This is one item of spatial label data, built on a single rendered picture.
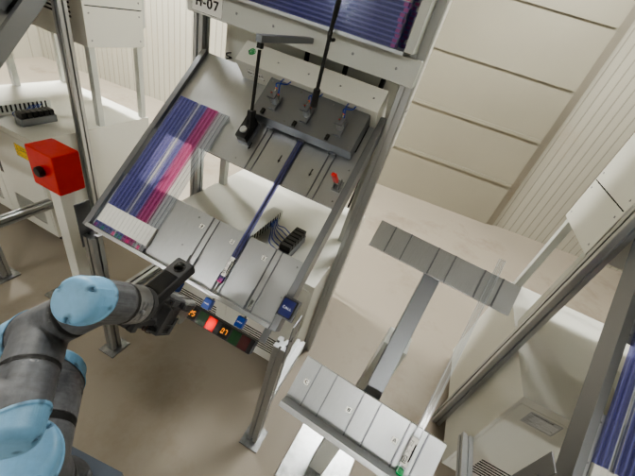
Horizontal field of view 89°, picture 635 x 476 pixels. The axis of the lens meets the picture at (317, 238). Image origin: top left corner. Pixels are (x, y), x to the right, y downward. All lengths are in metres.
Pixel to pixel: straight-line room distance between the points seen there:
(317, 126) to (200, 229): 0.47
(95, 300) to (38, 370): 0.11
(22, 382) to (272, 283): 0.56
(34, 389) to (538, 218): 3.91
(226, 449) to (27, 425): 1.03
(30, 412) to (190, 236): 0.60
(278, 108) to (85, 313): 0.75
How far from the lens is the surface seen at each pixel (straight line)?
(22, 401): 0.60
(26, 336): 0.66
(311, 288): 1.20
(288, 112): 1.06
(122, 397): 1.66
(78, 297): 0.60
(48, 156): 1.51
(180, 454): 1.54
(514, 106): 3.52
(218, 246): 1.00
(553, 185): 3.88
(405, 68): 1.03
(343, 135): 0.99
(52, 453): 0.76
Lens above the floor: 1.45
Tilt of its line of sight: 35 degrees down
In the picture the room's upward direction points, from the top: 17 degrees clockwise
